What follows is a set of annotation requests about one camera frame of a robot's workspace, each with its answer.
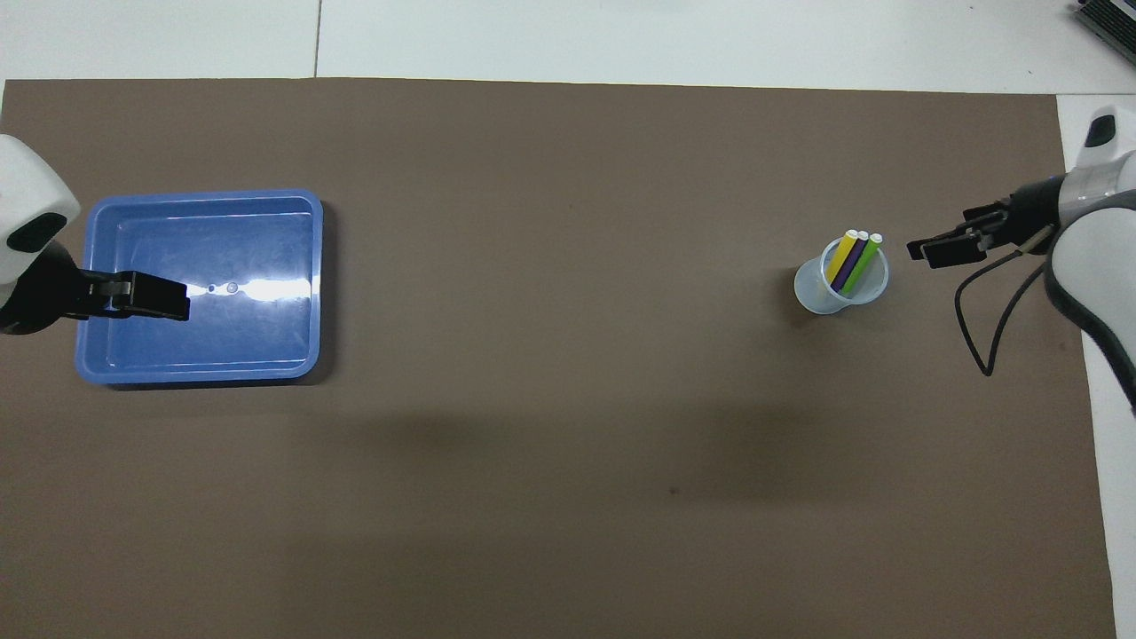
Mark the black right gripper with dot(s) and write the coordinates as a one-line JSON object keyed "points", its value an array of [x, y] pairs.
{"points": [[1034, 217]]}

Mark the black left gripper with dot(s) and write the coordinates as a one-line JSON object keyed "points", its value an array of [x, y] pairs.
{"points": [[44, 297]]}

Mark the green pen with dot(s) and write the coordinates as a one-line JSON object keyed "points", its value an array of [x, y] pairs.
{"points": [[863, 266]]}

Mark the purple pen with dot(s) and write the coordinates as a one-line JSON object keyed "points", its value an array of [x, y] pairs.
{"points": [[850, 264]]}

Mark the yellow pen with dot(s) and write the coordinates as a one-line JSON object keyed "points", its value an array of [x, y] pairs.
{"points": [[841, 256]]}

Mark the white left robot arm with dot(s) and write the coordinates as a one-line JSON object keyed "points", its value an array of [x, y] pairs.
{"points": [[27, 186]]}

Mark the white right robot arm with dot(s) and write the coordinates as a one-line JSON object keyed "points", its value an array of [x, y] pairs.
{"points": [[1096, 257]]}

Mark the blue plastic tray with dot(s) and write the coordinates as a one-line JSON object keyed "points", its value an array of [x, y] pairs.
{"points": [[257, 337]]}

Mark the translucent plastic cup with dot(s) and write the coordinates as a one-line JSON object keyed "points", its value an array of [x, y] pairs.
{"points": [[816, 293]]}

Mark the grey laptop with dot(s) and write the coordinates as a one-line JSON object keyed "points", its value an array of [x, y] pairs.
{"points": [[1118, 18]]}

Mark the brown table mat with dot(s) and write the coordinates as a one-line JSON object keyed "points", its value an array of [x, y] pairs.
{"points": [[568, 355]]}

